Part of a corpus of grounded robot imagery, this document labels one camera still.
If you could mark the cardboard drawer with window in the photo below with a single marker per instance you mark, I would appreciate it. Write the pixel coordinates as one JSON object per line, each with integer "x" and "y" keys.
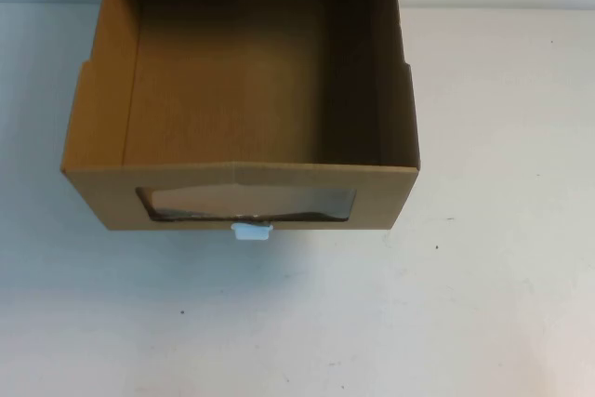
{"x": 195, "y": 90}

